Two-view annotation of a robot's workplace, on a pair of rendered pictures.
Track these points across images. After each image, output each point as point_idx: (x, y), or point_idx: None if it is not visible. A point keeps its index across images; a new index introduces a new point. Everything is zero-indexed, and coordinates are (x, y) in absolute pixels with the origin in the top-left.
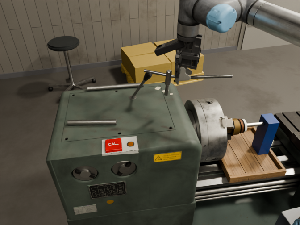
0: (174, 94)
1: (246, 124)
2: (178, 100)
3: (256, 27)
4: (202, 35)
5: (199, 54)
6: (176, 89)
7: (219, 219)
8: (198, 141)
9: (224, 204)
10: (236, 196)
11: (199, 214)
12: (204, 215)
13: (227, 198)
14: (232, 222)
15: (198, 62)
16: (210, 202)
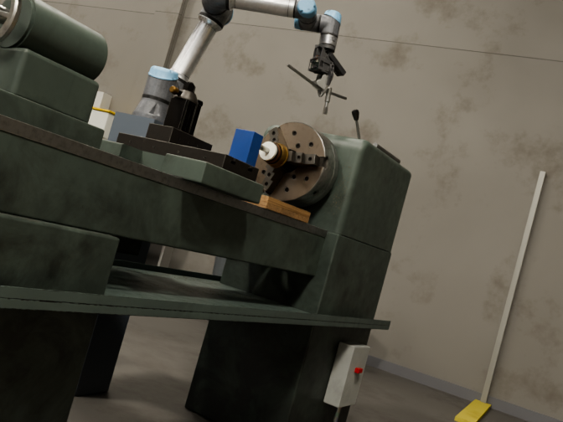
0: (340, 136)
1: (264, 143)
2: (329, 134)
3: (287, 17)
4: (319, 43)
5: (315, 59)
6: (351, 140)
7: (205, 283)
8: (271, 126)
9: (214, 288)
10: (207, 289)
11: (229, 288)
12: (224, 287)
13: (215, 290)
14: (189, 280)
15: (312, 66)
16: (231, 291)
